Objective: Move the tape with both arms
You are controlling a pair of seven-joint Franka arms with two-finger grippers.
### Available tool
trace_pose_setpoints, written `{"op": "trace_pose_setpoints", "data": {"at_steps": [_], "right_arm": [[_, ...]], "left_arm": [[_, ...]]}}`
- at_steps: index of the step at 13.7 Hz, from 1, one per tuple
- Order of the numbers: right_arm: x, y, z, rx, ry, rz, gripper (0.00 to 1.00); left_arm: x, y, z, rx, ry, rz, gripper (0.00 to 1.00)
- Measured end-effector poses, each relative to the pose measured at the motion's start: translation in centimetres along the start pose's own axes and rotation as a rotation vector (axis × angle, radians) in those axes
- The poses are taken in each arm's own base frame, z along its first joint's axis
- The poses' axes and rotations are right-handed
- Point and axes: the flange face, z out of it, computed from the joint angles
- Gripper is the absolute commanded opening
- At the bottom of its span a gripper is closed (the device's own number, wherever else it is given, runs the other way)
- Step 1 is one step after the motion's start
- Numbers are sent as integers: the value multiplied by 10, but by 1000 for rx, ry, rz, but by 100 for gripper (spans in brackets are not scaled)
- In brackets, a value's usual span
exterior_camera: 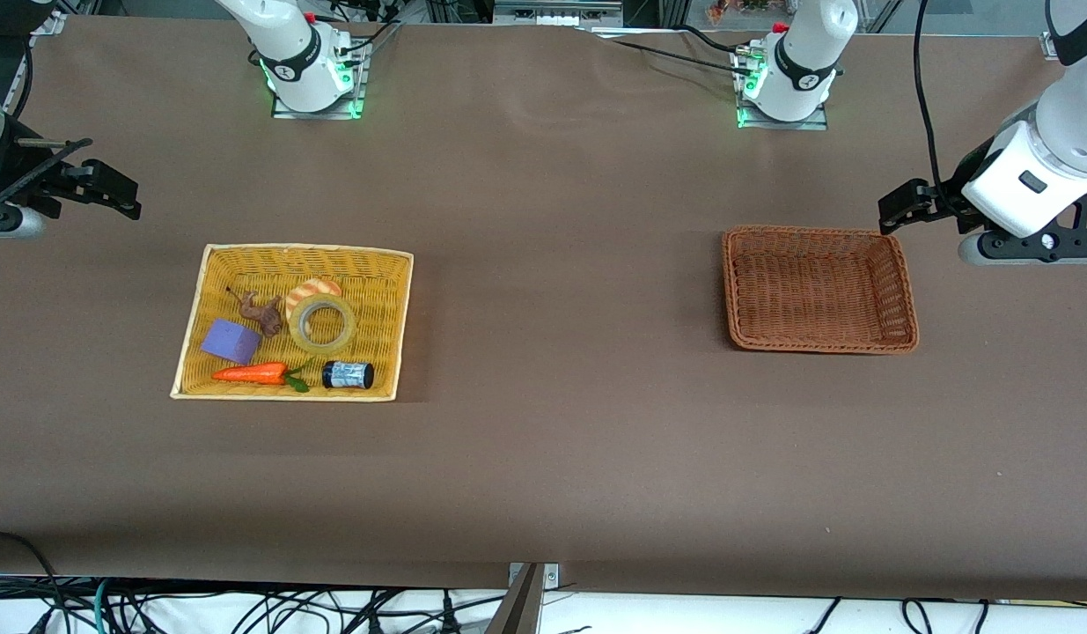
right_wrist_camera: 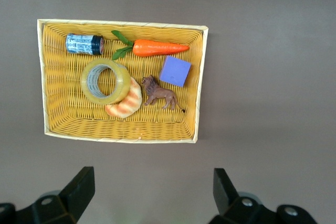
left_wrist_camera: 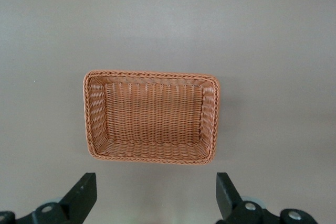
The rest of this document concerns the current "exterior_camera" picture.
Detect yellow clear tape roll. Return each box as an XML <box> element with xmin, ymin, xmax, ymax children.
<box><xmin>289</xmin><ymin>294</ymin><xmax>357</xmax><ymax>355</ymax></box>

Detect brown wicker basket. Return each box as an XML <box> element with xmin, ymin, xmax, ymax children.
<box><xmin>722</xmin><ymin>225</ymin><xmax>920</xmax><ymax>355</ymax></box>

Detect purple foam block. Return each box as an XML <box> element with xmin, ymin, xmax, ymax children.
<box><xmin>200</xmin><ymin>319</ymin><xmax>263</xmax><ymax>365</ymax></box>

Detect brown toy animal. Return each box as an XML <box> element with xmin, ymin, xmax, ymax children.
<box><xmin>226</xmin><ymin>287</ymin><xmax>284</xmax><ymax>338</ymax></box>

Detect toy croissant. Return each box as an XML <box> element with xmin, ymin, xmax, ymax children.
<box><xmin>284</xmin><ymin>278</ymin><xmax>343</xmax><ymax>311</ymax></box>

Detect orange toy carrot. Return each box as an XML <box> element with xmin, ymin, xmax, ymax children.
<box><xmin>212</xmin><ymin>357</ymin><xmax>317</xmax><ymax>393</ymax></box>

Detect colourful background items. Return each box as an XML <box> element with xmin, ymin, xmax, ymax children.
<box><xmin>706</xmin><ymin>0</ymin><xmax>773</xmax><ymax>23</ymax></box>

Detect yellow wicker basket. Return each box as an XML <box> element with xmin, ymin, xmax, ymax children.
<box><xmin>171</xmin><ymin>244</ymin><xmax>415</xmax><ymax>402</ymax></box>

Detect small black can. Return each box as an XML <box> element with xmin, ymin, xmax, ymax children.
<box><xmin>321</xmin><ymin>360</ymin><xmax>375</xmax><ymax>390</ymax></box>

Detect grey device box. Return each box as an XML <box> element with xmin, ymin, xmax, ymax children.
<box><xmin>492</xmin><ymin>0</ymin><xmax>625</xmax><ymax>27</ymax></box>

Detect dark metal bar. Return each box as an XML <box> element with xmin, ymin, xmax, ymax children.
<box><xmin>484</xmin><ymin>564</ymin><xmax>545</xmax><ymax>634</ymax></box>

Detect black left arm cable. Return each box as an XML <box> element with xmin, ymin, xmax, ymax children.
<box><xmin>913</xmin><ymin>0</ymin><xmax>971</xmax><ymax>217</ymax></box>

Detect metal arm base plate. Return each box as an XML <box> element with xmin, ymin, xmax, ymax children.
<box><xmin>735</xmin><ymin>53</ymin><xmax>830</xmax><ymax>131</ymax></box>
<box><xmin>271</xmin><ymin>40</ymin><xmax>368</xmax><ymax>120</ymax></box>

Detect short black table cable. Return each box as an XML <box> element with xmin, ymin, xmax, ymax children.
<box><xmin>671</xmin><ymin>25</ymin><xmax>755</xmax><ymax>54</ymax></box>

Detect long black table cable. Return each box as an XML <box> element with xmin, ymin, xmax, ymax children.
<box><xmin>578</xmin><ymin>26</ymin><xmax>760</xmax><ymax>76</ymax></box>

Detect black base cable bundle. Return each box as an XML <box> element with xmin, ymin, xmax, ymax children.
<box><xmin>332</xmin><ymin>0</ymin><xmax>403</xmax><ymax>55</ymax></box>

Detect small metal table bracket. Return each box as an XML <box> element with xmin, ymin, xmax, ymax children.
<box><xmin>508</xmin><ymin>562</ymin><xmax>561</xmax><ymax>589</ymax></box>

